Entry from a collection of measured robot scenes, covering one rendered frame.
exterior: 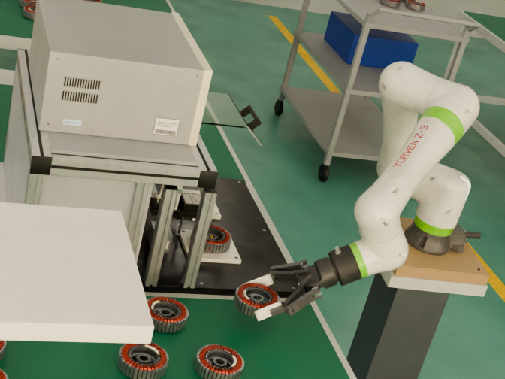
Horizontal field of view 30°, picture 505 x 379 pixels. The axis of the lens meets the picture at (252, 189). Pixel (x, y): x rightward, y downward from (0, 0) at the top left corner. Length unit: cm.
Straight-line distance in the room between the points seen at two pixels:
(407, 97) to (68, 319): 135
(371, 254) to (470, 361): 173
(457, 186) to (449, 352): 131
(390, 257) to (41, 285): 104
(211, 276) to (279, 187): 242
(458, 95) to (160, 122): 78
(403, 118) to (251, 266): 59
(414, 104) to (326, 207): 232
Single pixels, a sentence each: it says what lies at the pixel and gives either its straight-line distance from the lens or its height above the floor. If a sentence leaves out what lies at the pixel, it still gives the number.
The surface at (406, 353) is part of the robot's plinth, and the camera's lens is 311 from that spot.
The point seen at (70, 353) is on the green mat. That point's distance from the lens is 218.
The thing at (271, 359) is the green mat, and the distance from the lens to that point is 231.
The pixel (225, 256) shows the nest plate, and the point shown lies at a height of 78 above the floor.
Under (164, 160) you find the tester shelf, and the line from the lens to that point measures 227.
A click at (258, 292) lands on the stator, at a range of 240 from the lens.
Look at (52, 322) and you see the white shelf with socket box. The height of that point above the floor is 120.
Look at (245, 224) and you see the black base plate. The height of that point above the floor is 77.
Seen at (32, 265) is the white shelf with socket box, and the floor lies 121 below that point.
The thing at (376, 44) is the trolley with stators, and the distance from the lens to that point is 532.
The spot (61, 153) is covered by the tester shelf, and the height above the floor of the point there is 112.
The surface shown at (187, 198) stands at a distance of 254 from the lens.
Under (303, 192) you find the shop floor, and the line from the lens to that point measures 493.
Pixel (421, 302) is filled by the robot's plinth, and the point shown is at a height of 62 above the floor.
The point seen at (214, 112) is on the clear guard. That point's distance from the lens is 275.
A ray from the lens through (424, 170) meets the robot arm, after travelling 239.
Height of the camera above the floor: 208
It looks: 26 degrees down
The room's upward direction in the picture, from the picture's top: 15 degrees clockwise
